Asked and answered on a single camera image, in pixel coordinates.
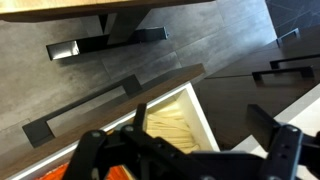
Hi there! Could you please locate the wooden drawer with white interior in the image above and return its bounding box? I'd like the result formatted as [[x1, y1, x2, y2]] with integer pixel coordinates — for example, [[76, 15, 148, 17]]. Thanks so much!
[[0, 63, 221, 180]]

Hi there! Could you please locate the black cabinet handle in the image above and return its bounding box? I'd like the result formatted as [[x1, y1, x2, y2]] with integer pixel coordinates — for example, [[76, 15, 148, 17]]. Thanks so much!
[[251, 65, 315, 85], [275, 27, 301, 48], [269, 52, 320, 70]]

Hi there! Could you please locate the orange printed packet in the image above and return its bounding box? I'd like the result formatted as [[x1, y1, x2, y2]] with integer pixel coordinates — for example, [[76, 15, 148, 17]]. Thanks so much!
[[35, 162, 70, 180], [105, 164, 130, 180]]

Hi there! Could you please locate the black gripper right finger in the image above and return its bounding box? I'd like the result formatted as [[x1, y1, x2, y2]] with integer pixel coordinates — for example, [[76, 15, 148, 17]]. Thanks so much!
[[245, 103, 320, 180]]

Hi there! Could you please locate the dark wooden cabinet front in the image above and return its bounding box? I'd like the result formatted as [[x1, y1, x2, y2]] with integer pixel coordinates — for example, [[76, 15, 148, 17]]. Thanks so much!
[[193, 73, 320, 152], [205, 42, 320, 80]]

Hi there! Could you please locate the wooden table with black base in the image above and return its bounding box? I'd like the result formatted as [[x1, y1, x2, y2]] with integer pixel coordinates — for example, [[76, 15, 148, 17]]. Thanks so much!
[[0, 0, 217, 62]]

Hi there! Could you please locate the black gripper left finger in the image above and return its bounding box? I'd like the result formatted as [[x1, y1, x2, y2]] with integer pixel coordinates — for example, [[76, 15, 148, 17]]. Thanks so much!
[[61, 103, 218, 180]]

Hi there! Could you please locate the pile of wooden sticks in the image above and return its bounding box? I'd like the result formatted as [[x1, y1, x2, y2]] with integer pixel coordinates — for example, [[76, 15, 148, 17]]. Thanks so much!
[[144, 101, 201, 155]]

